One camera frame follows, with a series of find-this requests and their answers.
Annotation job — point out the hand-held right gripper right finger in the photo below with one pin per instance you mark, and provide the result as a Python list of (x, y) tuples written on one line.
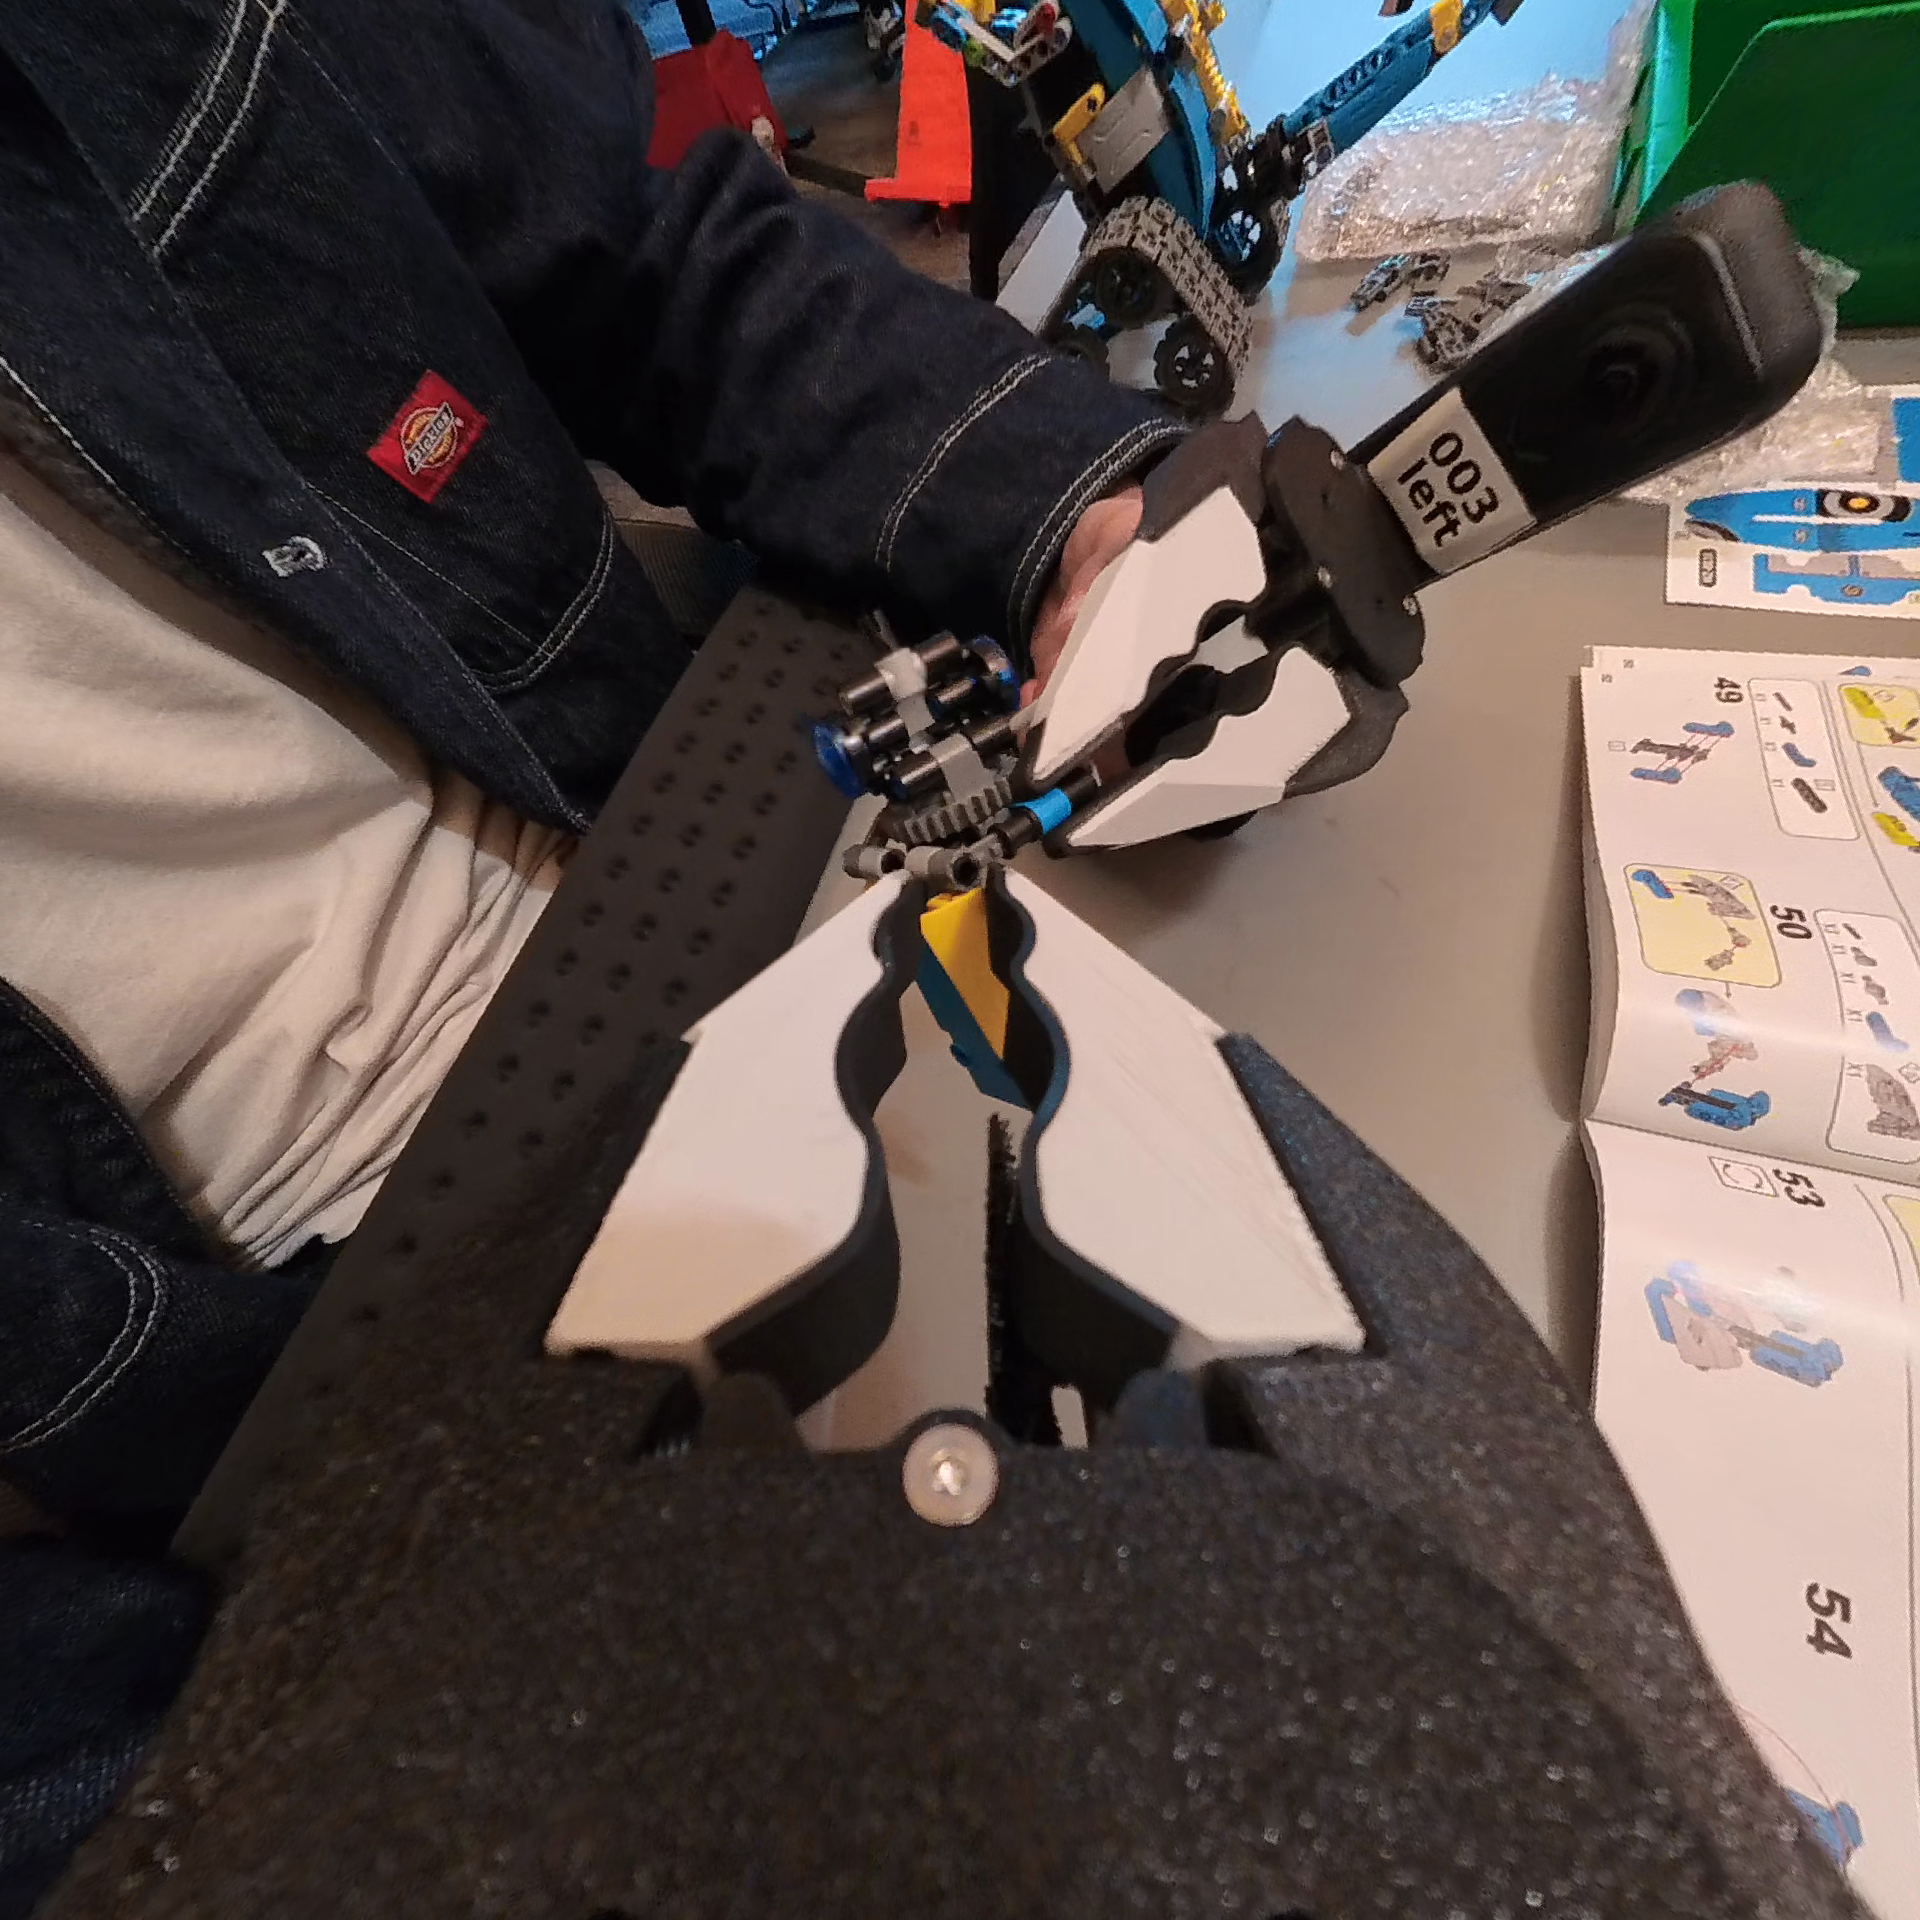
[(1184, 1185)]

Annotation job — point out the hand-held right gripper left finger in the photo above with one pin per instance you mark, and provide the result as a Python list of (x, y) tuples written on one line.
[(720, 1200)]

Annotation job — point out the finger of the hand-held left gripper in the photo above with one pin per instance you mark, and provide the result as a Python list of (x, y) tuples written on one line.
[(1155, 615), (1244, 751)]

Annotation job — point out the black blue domed brick assembly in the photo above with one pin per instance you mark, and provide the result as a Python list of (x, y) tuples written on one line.
[(931, 720)]

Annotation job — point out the yellow blue brick assembly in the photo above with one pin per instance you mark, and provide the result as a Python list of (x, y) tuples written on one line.
[(960, 960)]

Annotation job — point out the person's left forearm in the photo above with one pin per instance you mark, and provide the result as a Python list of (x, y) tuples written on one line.
[(840, 345)]

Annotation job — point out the person's left hand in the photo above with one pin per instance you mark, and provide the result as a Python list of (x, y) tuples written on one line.
[(1084, 586)]

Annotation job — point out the loose grey tread links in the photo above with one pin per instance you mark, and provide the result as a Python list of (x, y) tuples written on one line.
[(1440, 322)]

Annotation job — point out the blue sticker sheet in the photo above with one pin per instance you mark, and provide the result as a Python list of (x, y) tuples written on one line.
[(1800, 541)]

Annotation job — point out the green plastic bin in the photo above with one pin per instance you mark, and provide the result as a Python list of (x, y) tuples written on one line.
[(1800, 149)]

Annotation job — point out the black dimpled foam mat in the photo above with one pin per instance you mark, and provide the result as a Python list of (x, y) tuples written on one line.
[(629, 930)]

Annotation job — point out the tracked toy brick vehicle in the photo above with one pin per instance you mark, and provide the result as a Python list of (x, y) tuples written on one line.
[(1155, 224)]

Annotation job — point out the orange traffic cone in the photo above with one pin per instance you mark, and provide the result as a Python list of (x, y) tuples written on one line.
[(931, 105)]

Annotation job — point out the open instruction booklet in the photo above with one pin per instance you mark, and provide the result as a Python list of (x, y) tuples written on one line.
[(1725, 1425)]

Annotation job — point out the white garment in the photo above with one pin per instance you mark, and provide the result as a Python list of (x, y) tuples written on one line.
[(182, 902)]

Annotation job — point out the red plastic object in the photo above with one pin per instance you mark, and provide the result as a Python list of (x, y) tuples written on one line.
[(714, 89)]

